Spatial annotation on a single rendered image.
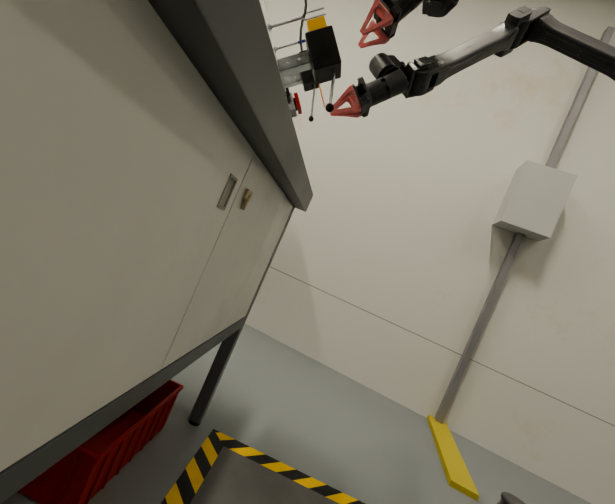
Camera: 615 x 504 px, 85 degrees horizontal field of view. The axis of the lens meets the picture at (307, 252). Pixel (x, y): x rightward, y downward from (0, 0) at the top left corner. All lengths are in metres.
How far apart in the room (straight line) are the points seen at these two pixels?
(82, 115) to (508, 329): 2.43
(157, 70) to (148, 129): 0.05
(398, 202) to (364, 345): 1.01
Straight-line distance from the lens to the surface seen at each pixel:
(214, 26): 0.30
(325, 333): 2.42
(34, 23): 0.25
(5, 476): 0.44
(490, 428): 2.61
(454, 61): 1.08
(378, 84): 0.96
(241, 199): 0.60
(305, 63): 0.61
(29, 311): 0.32
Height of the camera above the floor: 0.68
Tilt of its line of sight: level
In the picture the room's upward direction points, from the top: 24 degrees clockwise
